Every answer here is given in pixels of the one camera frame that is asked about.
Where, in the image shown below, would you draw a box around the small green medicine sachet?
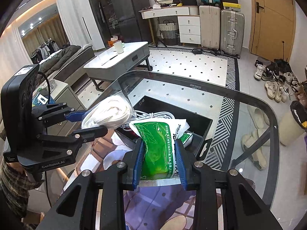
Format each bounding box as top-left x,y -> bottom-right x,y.
129,119 -> 179,181

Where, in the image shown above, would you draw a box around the bagged cream rope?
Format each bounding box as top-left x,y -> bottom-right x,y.
81,93 -> 136,130

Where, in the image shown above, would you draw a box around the large green medicine bag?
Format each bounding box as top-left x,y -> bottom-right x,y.
180,132 -> 193,147

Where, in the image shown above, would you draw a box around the person's left hand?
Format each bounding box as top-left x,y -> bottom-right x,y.
5,162 -> 28,177

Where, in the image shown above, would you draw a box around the grey side cabinet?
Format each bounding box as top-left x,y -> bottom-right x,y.
32,79 -> 85,136

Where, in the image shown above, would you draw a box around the black cardboard storage box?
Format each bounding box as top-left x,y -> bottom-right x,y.
115,95 -> 213,162

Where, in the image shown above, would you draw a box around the grey sofa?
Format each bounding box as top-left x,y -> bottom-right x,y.
39,44 -> 95,81

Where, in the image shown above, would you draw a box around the anime print desk mat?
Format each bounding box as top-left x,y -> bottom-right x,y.
69,130 -> 196,229

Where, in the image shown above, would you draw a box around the grey white coffee table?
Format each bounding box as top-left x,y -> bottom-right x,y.
83,42 -> 153,92

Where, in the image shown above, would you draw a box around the white cup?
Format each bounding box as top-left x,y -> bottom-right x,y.
113,40 -> 124,54

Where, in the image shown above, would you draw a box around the beige slippers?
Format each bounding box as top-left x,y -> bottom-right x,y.
241,105 -> 270,170

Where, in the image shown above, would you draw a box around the black refrigerator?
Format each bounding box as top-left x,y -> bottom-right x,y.
111,0 -> 151,43

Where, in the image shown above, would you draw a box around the woven laundry basket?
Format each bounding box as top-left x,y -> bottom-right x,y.
158,20 -> 179,46

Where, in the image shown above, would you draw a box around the pile of shoes on floor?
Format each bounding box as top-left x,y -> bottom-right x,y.
254,57 -> 302,103

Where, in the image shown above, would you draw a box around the white drawer desk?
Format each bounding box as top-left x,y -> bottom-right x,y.
140,6 -> 201,46

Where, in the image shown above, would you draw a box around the silver aluminium suitcase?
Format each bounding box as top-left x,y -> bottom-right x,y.
220,9 -> 245,58

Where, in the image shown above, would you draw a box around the beige suitcase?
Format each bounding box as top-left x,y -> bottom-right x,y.
199,6 -> 221,50

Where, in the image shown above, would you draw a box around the wooden door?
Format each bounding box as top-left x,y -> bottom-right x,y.
249,0 -> 296,61

